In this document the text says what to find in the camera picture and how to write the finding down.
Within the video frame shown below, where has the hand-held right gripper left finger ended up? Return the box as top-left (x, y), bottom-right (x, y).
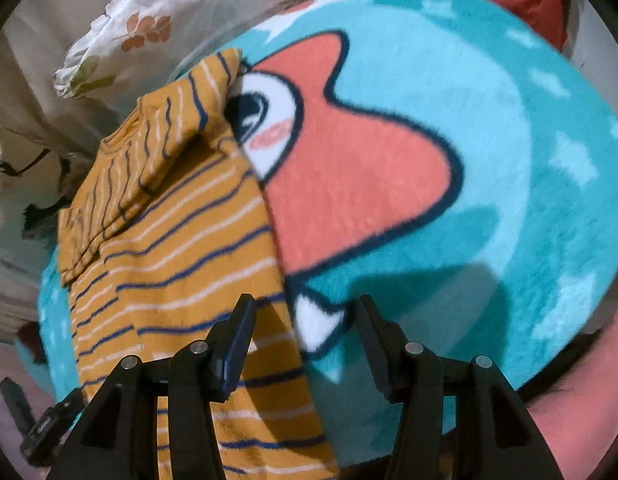
top-left (46, 293), bottom-right (258, 480)

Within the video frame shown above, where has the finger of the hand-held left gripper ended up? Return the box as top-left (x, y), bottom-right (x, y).
top-left (0, 377), bottom-right (86, 467)

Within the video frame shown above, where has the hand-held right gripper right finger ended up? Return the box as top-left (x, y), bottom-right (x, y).
top-left (355, 294), bottom-right (564, 480)

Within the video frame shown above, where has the mustard striped small shirt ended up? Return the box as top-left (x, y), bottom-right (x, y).
top-left (58, 48), bottom-right (342, 480)

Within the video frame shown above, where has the teal cartoon printed blanket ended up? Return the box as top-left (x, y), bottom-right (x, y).
top-left (15, 0), bottom-right (618, 468)

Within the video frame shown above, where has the pink cloth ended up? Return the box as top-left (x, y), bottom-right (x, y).
top-left (526, 310), bottom-right (618, 480)

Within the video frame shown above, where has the beige floral bedsheet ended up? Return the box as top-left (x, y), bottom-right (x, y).
top-left (0, 0), bottom-right (200, 341)

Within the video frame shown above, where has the white leaf print pillow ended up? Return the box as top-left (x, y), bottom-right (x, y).
top-left (54, 0), bottom-right (350, 106)

